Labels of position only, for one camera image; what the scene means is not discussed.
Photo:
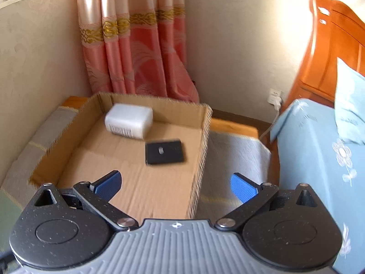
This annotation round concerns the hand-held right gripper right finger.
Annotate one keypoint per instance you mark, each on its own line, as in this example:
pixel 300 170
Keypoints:
pixel 242 188

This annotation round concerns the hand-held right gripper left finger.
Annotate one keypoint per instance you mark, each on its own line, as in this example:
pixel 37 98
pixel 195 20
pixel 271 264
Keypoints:
pixel 108 185

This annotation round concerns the brown cardboard box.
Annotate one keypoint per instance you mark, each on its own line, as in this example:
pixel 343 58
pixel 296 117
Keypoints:
pixel 142 188

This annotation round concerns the black flat square case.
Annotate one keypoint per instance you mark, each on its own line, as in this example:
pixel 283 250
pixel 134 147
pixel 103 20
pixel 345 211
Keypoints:
pixel 164 151

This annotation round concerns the white wrapped box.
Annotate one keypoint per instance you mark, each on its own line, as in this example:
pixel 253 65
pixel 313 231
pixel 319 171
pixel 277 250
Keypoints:
pixel 128 121

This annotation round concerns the light blue floral bedsheet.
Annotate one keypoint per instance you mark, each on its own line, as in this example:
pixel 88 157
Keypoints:
pixel 308 162

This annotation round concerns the light blue pillow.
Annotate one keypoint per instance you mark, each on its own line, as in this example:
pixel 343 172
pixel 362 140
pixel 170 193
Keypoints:
pixel 350 105

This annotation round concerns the pink patterned curtain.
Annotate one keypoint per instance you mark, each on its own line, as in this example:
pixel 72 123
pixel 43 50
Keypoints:
pixel 134 48

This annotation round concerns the wooden bed headboard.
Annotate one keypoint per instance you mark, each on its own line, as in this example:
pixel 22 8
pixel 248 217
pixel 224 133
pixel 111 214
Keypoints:
pixel 328 48

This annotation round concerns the white wall socket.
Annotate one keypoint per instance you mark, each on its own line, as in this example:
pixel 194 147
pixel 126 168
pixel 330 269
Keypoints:
pixel 274 94

